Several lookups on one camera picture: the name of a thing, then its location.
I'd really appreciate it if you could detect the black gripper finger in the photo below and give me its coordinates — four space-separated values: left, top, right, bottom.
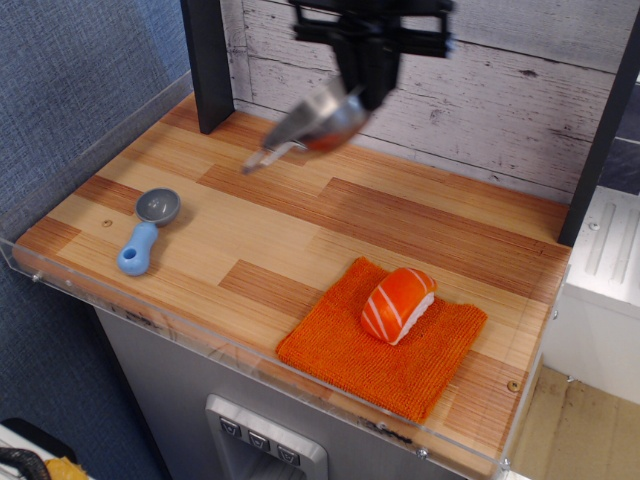
360 39 400 111
333 37 359 93

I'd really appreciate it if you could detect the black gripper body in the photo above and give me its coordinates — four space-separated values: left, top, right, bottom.
291 1 455 58

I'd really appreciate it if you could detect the small stainless steel pot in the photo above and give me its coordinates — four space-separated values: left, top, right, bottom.
242 76 370 174

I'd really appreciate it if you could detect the blue grey toy spoon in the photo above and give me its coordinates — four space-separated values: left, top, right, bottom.
117 188 181 276

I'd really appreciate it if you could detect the toy salmon nigiri sushi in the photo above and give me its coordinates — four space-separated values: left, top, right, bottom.
360 267 438 346

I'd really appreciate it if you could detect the orange knitted cloth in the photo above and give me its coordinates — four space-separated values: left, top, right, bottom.
276 257 487 423

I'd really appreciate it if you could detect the white toy sink counter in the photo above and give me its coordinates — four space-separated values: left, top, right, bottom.
542 187 639 403

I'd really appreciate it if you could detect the grey toy fridge cabinet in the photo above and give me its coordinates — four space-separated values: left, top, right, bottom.
97 310 457 479

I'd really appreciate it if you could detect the silver dispenser button panel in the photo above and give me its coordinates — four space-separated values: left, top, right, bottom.
205 394 329 479

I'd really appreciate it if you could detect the yellow object at corner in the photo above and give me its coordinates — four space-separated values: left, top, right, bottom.
45 457 90 480

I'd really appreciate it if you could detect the dark left vertical post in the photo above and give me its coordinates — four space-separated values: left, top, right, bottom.
180 0 235 134

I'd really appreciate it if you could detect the dark vertical post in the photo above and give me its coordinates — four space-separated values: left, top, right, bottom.
180 0 235 134
557 0 640 248

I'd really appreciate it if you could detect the dark right vertical post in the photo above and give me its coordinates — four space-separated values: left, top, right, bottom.
557 0 640 248

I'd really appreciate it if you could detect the clear acrylic guard rail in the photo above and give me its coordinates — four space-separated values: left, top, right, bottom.
1 98 569 479

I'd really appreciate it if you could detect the black cable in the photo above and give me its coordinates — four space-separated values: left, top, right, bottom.
0 447 51 480

